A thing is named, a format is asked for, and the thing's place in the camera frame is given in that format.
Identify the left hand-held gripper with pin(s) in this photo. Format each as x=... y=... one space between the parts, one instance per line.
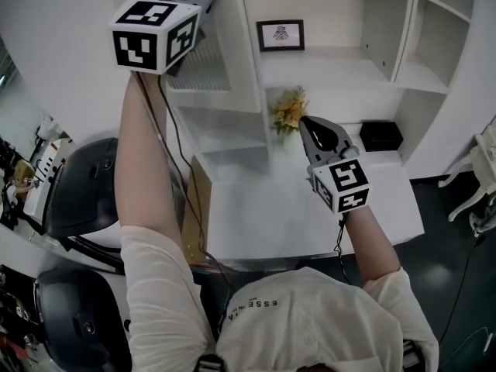
x=135 y=49

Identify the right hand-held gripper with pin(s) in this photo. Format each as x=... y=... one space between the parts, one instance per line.
x=345 y=184

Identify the white cabinet door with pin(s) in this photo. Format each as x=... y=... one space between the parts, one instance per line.
x=240 y=72

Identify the person's left forearm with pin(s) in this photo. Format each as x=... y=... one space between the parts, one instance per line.
x=143 y=169

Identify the person's right forearm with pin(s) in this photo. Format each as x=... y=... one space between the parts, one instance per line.
x=372 y=246

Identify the white desk with shelves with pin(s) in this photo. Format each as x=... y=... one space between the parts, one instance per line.
x=290 y=207

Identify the white vase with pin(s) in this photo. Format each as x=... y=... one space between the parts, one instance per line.
x=288 y=142

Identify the yellow flower bouquet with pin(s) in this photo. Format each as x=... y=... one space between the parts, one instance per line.
x=290 y=109

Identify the tall brown cardboard box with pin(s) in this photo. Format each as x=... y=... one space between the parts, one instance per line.
x=197 y=207

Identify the white dressing table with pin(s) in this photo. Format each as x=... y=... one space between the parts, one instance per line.
x=478 y=176

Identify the person's cream shirt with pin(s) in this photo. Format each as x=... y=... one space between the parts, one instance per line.
x=302 y=324

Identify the white box with black marks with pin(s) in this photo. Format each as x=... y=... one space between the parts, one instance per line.
x=46 y=165

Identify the black white robot head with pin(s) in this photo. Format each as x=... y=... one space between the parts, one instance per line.
x=81 y=324
x=81 y=192

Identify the small brown cardboard box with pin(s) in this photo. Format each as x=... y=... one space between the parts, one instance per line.
x=21 y=173

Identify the black picture frame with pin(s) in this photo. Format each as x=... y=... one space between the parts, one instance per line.
x=281 y=34

